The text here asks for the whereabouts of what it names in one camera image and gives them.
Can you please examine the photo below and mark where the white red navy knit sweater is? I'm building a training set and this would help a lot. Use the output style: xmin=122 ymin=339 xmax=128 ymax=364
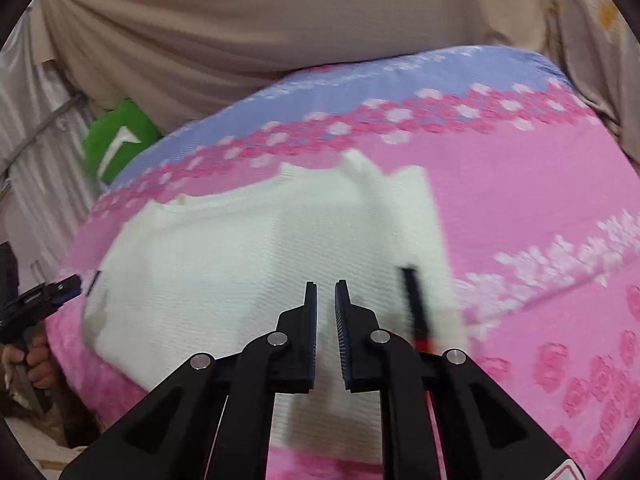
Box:
xmin=82 ymin=150 xmax=466 ymax=464

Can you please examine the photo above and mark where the person left hand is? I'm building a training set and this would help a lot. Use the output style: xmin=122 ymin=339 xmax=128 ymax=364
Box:
xmin=2 ymin=334 xmax=58 ymax=390

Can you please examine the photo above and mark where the silver satin curtain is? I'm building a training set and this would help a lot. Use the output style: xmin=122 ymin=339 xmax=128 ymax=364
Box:
xmin=1 ymin=3 xmax=103 ymax=278

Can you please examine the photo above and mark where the pink floral bed sheet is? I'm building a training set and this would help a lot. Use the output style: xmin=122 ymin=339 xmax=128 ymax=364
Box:
xmin=47 ymin=46 xmax=639 ymax=479

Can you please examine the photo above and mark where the beige curtain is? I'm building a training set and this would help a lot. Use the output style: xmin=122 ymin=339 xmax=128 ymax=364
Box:
xmin=32 ymin=0 xmax=548 ymax=131

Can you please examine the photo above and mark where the floral cream curtain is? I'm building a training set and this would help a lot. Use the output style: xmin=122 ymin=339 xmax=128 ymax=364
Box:
xmin=544 ymin=0 xmax=639 ymax=164

